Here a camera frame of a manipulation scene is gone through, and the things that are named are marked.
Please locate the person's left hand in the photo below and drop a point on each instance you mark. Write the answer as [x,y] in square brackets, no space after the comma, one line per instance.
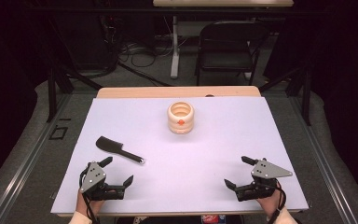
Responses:
[87,206]

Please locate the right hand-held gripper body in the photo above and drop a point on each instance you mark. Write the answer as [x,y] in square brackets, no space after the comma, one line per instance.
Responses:
[265,171]

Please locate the person's right hand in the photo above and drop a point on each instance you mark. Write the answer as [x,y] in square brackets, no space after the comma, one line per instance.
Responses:
[268,203]

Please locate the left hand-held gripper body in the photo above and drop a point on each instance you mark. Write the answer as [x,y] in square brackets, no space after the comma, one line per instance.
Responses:
[93,179]

